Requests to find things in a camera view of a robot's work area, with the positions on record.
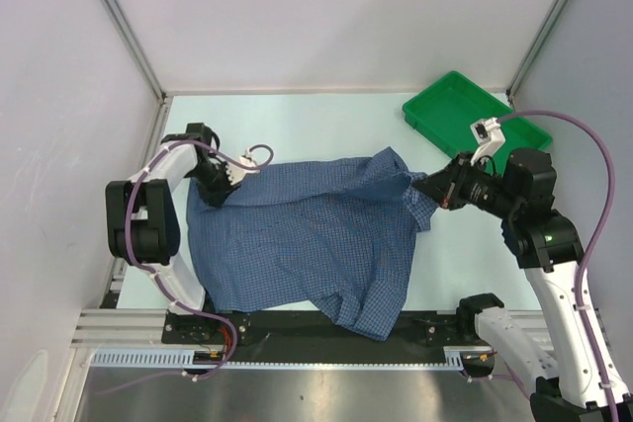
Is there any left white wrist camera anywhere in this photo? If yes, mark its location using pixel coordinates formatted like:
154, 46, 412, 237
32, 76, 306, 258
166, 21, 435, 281
226, 153, 260, 186

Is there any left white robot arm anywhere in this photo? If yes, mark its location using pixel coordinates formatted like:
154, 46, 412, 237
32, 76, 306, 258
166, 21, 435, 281
105, 123, 255, 343

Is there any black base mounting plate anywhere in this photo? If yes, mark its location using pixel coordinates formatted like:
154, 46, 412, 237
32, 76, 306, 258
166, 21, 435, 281
162, 310, 496, 367

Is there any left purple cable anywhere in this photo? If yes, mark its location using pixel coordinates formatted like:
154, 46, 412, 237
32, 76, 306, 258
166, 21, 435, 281
93, 138, 276, 396

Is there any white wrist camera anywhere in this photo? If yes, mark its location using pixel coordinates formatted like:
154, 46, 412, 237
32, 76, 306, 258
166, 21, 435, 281
226, 153, 260, 186
470, 118, 505, 165

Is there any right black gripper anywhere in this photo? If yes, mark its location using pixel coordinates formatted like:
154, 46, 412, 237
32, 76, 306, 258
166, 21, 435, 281
411, 151, 519, 220

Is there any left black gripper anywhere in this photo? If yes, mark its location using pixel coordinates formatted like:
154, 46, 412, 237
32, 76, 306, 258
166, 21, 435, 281
187, 161, 240, 210

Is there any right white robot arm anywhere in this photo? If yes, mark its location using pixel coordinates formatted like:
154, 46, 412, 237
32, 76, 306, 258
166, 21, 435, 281
413, 148, 632, 421

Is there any aluminium frame rail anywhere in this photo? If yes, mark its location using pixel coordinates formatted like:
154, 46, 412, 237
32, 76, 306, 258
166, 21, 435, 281
71, 308, 553, 352

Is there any blue checkered long sleeve shirt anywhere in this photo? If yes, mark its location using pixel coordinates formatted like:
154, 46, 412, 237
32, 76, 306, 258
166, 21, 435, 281
186, 148, 436, 341

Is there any green plastic tray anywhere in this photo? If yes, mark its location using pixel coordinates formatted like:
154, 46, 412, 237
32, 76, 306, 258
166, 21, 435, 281
403, 71, 552, 167

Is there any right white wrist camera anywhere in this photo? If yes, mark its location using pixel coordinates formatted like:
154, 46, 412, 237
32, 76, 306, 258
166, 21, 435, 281
470, 118, 505, 165

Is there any grey slotted cable duct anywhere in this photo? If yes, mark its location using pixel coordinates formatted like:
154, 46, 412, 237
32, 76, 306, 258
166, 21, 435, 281
90, 347, 475, 372

